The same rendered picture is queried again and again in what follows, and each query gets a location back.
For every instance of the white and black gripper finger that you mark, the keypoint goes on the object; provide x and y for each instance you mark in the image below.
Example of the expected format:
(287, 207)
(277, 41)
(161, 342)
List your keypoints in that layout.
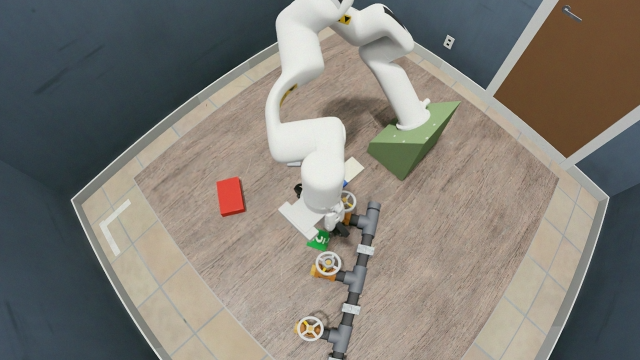
(298, 191)
(339, 230)

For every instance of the bag of cable ties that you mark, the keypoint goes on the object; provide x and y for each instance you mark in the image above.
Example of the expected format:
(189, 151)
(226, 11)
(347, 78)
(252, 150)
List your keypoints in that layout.
(352, 169)

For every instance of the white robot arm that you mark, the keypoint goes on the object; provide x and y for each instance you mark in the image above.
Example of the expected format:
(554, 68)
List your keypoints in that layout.
(320, 142)

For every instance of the red flat block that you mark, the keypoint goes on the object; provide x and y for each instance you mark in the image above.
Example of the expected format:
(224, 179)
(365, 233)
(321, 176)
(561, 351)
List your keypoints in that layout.
(230, 196)

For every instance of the green tag with silver chain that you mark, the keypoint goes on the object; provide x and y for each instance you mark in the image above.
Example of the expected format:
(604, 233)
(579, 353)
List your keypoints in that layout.
(321, 241)

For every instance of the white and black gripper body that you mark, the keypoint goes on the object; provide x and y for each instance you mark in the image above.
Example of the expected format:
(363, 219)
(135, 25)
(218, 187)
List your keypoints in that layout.
(329, 220)

